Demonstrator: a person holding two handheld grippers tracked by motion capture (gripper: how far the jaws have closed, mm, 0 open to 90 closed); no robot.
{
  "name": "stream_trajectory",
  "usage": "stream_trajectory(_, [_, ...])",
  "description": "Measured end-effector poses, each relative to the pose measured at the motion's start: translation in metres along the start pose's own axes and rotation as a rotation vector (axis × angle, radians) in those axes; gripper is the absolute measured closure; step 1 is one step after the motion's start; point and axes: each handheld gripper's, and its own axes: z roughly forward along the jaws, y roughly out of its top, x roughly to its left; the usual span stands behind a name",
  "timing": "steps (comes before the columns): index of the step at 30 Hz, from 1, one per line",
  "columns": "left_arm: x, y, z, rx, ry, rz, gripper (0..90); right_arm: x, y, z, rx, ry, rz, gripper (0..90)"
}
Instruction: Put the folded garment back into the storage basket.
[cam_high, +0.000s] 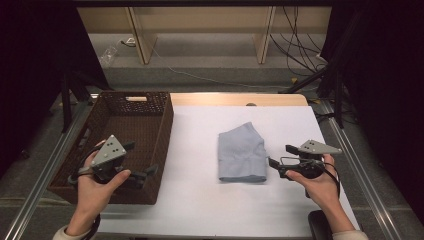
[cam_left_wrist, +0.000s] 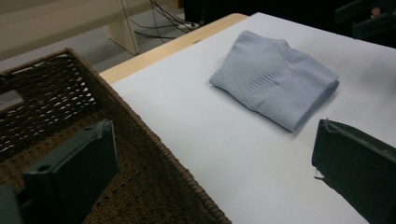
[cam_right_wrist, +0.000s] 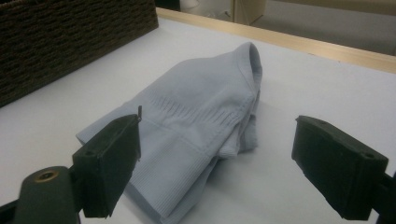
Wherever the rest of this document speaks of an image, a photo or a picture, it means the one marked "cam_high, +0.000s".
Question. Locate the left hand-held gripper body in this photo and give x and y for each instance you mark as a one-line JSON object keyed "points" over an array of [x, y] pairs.
{"points": [[108, 153]]}

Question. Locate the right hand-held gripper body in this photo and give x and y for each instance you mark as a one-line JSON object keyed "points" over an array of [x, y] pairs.
{"points": [[313, 165]]}

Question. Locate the brown wicker basket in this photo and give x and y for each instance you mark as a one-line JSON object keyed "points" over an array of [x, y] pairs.
{"points": [[133, 126]]}

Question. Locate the light blue cloth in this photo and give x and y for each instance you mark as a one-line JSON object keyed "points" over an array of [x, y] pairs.
{"points": [[241, 153]]}

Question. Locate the person's right hand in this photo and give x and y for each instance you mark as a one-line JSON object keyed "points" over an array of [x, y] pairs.
{"points": [[320, 190]]}

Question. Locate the person's left hand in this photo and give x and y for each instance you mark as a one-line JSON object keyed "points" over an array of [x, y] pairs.
{"points": [[91, 196]]}

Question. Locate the white table sheet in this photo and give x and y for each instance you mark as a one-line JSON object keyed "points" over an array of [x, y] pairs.
{"points": [[193, 200]]}

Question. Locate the black rounded object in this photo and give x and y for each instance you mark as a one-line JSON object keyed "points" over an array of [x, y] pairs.
{"points": [[319, 226]]}

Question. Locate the black metal stand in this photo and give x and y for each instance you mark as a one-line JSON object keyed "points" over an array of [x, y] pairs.
{"points": [[66, 106], [338, 100]]}

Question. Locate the small yellow object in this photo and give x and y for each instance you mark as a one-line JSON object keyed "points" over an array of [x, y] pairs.
{"points": [[294, 80]]}

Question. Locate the clear plastic bag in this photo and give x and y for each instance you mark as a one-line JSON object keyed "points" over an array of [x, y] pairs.
{"points": [[108, 56]]}

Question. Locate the beige wooden furniture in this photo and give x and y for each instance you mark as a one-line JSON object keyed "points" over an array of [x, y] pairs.
{"points": [[143, 43]]}

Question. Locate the white plug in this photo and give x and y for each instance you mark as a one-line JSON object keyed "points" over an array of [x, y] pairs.
{"points": [[130, 41]]}

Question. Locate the black curtain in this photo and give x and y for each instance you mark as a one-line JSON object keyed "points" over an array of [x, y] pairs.
{"points": [[30, 66], [383, 83]]}

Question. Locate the metal frame rail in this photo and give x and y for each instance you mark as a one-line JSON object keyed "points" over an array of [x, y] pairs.
{"points": [[360, 173], [43, 173]]}

